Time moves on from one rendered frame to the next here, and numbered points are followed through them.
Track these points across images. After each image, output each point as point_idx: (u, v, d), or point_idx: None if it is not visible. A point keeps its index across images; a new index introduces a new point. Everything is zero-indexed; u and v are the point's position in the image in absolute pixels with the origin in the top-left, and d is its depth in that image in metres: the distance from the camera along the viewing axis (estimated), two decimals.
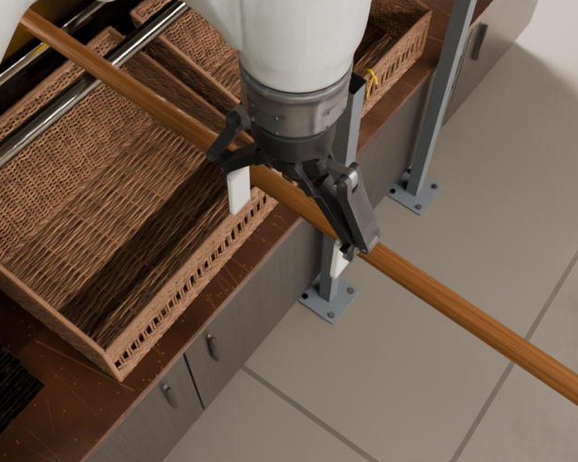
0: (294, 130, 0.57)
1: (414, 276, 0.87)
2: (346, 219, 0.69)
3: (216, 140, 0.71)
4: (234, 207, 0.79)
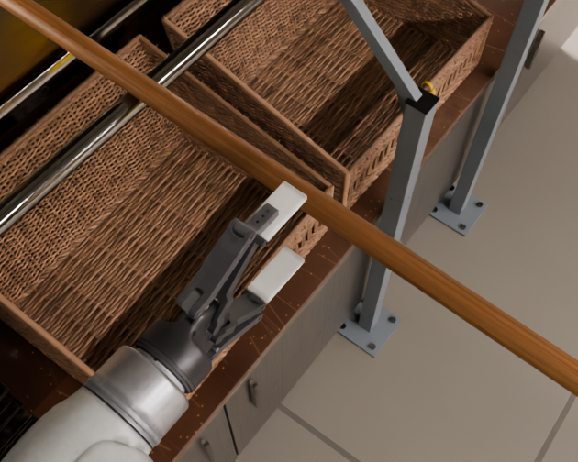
0: None
1: (550, 356, 0.70)
2: None
3: (209, 254, 0.67)
4: (275, 194, 0.73)
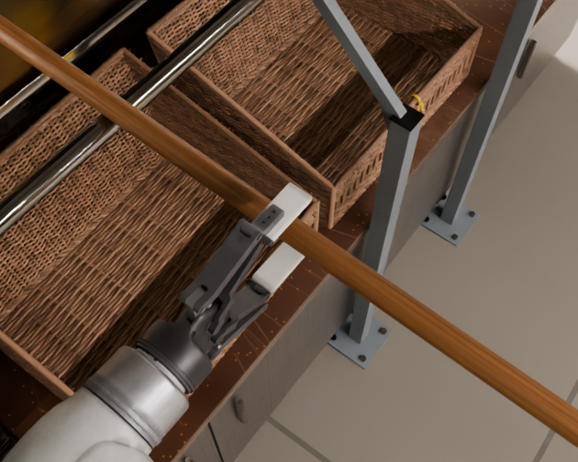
0: None
1: (526, 390, 0.68)
2: (245, 302, 0.80)
3: (216, 252, 0.68)
4: (281, 195, 0.74)
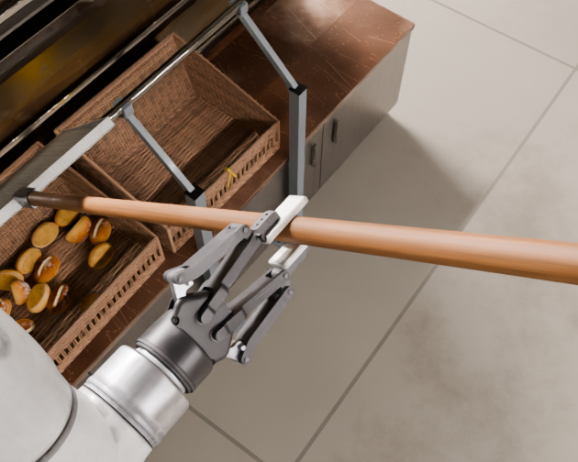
0: None
1: (504, 246, 0.54)
2: (265, 291, 0.77)
3: (205, 246, 0.73)
4: (284, 209, 0.79)
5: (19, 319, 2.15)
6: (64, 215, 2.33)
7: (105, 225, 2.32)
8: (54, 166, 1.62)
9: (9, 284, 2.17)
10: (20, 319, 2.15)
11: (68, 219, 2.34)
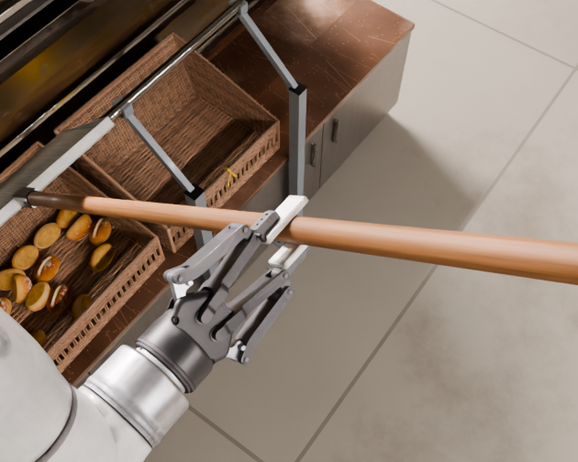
0: None
1: (504, 246, 0.54)
2: (265, 291, 0.77)
3: (205, 245, 0.73)
4: (284, 209, 0.79)
5: (37, 340, 2.11)
6: (67, 218, 2.33)
7: (105, 225, 2.32)
8: (54, 166, 1.62)
9: (13, 278, 2.19)
10: (38, 340, 2.11)
11: (71, 222, 2.34)
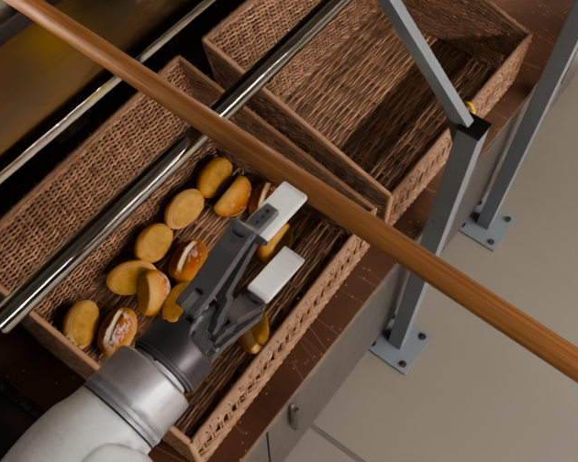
0: None
1: (545, 339, 0.71)
2: None
3: (209, 254, 0.67)
4: (275, 194, 0.73)
5: None
6: (214, 182, 1.49)
7: None
8: None
9: (142, 275, 1.34)
10: None
11: (218, 188, 1.50)
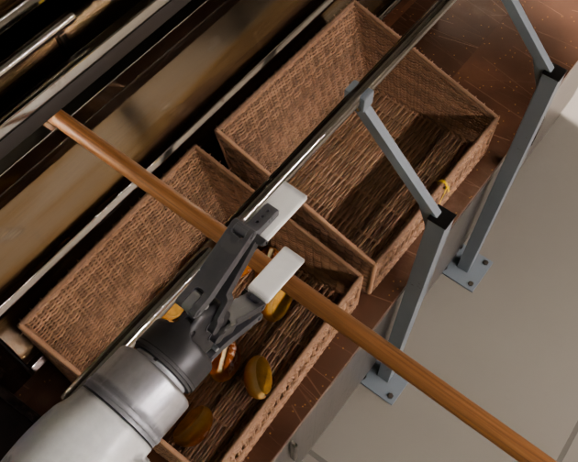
0: None
1: (479, 418, 0.96)
2: None
3: (209, 254, 0.67)
4: (275, 194, 0.73)
5: (203, 423, 1.51)
6: None
7: None
8: None
9: None
10: (204, 423, 1.51)
11: None
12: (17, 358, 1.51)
